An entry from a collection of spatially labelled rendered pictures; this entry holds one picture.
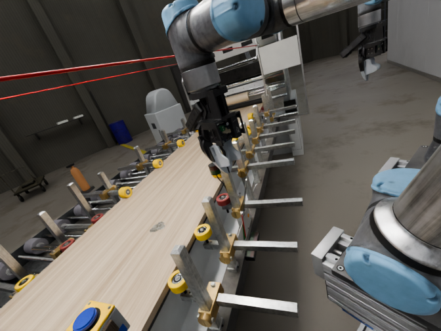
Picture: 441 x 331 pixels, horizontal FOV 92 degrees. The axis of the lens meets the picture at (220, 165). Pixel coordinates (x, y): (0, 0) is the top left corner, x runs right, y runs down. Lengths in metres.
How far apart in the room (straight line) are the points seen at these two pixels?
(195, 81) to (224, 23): 0.13
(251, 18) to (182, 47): 0.14
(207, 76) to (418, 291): 0.45
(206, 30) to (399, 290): 0.47
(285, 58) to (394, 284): 2.92
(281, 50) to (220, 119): 2.73
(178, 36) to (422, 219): 0.45
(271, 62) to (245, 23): 2.80
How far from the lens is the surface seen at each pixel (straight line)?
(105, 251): 1.32
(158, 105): 5.39
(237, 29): 0.37
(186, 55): 0.45
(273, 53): 3.15
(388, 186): 0.49
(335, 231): 0.79
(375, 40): 1.16
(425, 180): 0.34
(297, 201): 1.14
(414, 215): 0.36
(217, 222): 0.91
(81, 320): 0.53
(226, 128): 0.47
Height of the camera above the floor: 1.55
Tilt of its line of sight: 24 degrees down
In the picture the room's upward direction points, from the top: 19 degrees counter-clockwise
